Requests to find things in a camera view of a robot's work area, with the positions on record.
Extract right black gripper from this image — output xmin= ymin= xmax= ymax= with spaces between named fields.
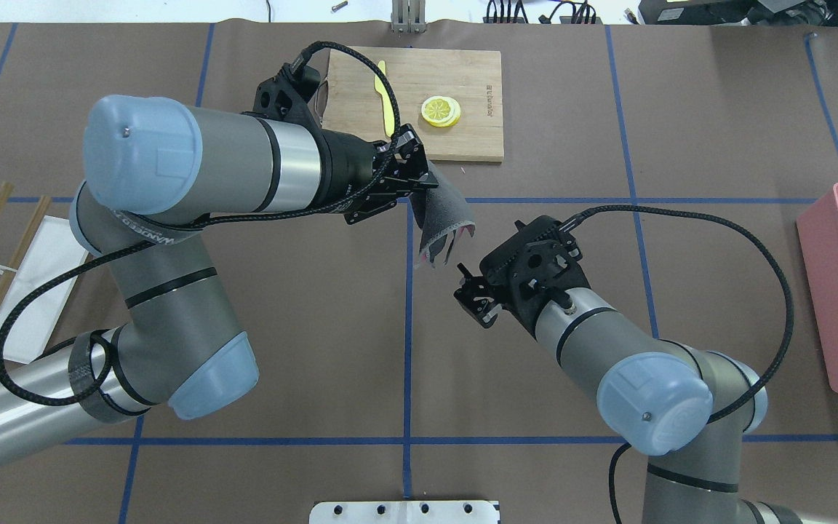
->
xmin=453 ymin=241 xmax=589 ymax=336

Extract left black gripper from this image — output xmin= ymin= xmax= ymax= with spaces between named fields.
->
xmin=317 ymin=125 xmax=439 ymax=223

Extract grey and pink cloth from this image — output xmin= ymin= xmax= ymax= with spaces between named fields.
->
xmin=409 ymin=162 xmax=476 ymax=266

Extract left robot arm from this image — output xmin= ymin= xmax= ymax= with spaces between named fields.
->
xmin=0 ymin=94 xmax=446 ymax=467

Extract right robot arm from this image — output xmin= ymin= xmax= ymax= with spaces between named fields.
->
xmin=455 ymin=241 xmax=806 ymax=523

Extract yellow lemon slices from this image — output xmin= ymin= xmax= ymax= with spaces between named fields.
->
xmin=421 ymin=95 xmax=462 ymax=128

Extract bamboo cutting board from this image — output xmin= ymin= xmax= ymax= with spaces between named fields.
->
xmin=322 ymin=47 xmax=503 ymax=163

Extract yellow plastic knife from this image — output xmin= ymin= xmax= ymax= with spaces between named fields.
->
xmin=375 ymin=60 xmax=398 ymax=138

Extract white mounting plate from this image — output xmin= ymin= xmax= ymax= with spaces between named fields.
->
xmin=308 ymin=500 xmax=502 ymax=523

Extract white rectangular tray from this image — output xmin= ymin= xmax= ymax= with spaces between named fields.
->
xmin=0 ymin=215 xmax=91 ymax=365

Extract right wooden chopstick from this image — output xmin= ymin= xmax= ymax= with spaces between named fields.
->
xmin=0 ymin=196 xmax=52 ymax=308

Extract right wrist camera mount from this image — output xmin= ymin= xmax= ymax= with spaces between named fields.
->
xmin=479 ymin=215 xmax=586 ymax=290

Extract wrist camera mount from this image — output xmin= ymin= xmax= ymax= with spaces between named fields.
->
xmin=250 ymin=63 xmax=322 ymax=128
xmin=479 ymin=215 xmax=586 ymax=290

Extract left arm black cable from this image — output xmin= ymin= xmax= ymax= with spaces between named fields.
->
xmin=0 ymin=41 xmax=402 ymax=407

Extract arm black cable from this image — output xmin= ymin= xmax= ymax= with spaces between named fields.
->
xmin=554 ymin=204 xmax=795 ymax=524
xmin=0 ymin=41 xmax=402 ymax=407

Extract aluminium frame post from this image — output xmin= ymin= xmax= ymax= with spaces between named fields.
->
xmin=390 ymin=0 xmax=428 ymax=33

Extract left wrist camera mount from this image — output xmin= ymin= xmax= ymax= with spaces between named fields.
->
xmin=250 ymin=63 xmax=322 ymax=128

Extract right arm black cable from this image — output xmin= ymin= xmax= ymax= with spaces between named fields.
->
xmin=554 ymin=204 xmax=795 ymax=524

